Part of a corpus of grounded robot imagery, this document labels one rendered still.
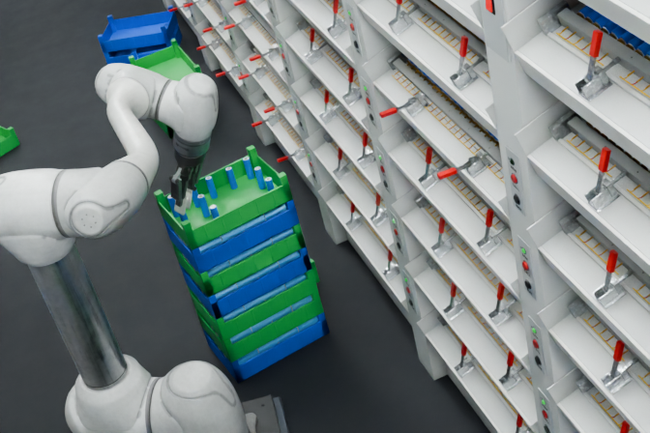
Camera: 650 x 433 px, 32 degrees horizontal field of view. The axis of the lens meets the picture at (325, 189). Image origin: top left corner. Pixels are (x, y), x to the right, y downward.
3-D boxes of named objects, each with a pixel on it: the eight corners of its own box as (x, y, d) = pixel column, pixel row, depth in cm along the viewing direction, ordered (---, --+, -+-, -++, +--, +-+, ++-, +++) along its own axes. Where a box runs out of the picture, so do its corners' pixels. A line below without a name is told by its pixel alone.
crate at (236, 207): (192, 250, 283) (183, 225, 279) (162, 216, 299) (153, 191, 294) (293, 199, 293) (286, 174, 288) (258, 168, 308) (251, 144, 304)
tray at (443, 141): (519, 235, 198) (498, 201, 192) (381, 96, 247) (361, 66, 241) (609, 167, 198) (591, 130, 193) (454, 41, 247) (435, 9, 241)
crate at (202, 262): (200, 274, 288) (192, 250, 283) (169, 239, 303) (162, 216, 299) (300, 223, 297) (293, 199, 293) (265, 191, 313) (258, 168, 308)
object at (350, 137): (393, 211, 276) (367, 174, 267) (307, 108, 324) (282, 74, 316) (458, 160, 276) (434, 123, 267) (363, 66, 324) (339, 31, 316)
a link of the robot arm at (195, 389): (242, 468, 248) (219, 404, 234) (164, 467, 252) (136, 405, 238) (256, 410, 260) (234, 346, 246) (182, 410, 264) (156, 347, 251)
